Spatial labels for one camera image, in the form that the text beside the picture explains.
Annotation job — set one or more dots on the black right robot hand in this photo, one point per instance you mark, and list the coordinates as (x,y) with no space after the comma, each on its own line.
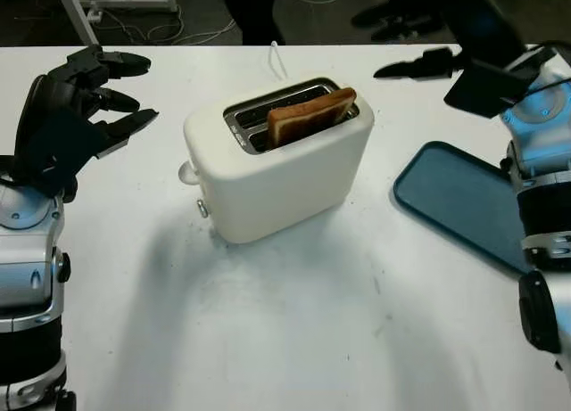
(486,18)

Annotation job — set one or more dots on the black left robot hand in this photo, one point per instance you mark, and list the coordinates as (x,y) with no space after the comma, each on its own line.
(49,103)

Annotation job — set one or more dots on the brown toast slice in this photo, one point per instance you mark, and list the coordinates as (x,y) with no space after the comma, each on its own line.
(308,117)

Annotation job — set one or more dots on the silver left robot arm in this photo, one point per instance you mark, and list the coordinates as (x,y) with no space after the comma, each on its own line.
(27,259)

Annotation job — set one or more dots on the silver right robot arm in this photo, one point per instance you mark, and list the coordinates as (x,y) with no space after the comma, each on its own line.
(540,197)

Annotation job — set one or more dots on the white toaster lever knob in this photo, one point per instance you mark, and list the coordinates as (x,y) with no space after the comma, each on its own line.
(188,172)

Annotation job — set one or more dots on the white two-slot toaster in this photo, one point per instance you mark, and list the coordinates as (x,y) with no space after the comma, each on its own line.
(276,192)

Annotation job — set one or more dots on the white power strip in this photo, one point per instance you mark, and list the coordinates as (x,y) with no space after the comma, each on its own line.
(94,15)

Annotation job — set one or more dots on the blue plastic tray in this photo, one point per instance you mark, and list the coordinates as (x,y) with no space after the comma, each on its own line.
(459,197)

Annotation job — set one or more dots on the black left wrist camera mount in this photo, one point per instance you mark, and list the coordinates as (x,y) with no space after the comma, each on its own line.
(58,148)

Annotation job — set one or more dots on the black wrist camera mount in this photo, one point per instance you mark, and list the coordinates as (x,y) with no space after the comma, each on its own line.
(58,148)
(486,90)

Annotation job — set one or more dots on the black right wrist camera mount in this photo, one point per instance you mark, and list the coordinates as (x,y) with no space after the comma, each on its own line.
(486,90)

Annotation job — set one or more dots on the grey metal frame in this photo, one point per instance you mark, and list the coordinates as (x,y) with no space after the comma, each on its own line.
(73,5)

